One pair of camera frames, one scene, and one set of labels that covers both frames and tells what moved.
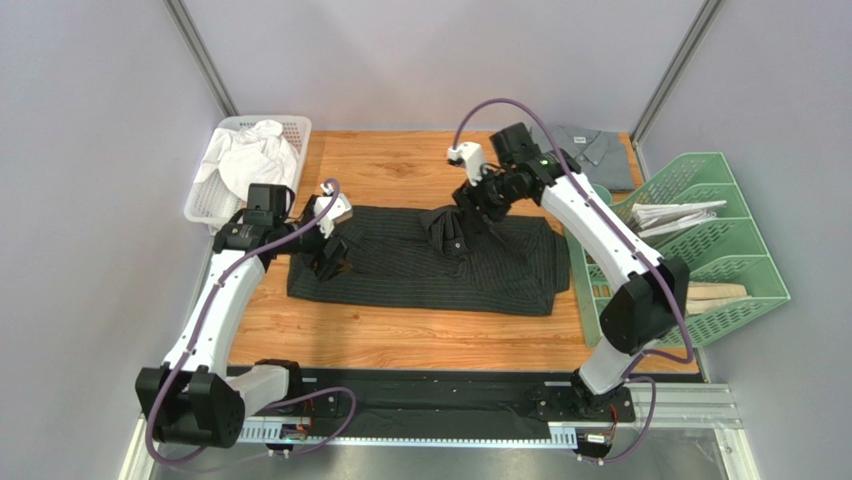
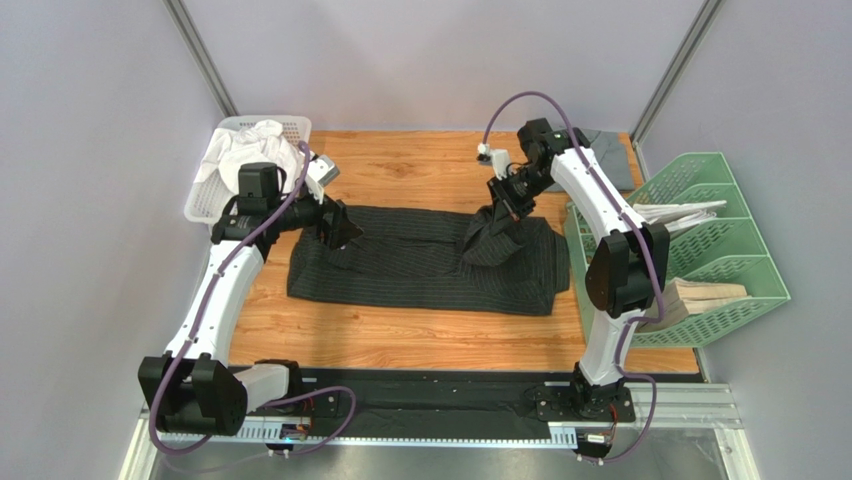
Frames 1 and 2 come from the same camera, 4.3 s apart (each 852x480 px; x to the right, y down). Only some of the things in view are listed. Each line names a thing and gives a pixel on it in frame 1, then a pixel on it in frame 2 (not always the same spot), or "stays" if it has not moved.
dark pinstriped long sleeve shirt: [434, 257] stays
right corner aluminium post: [670, 79] stays
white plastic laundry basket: [213, 203] stays
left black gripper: [327, 267] -> [341, 230]
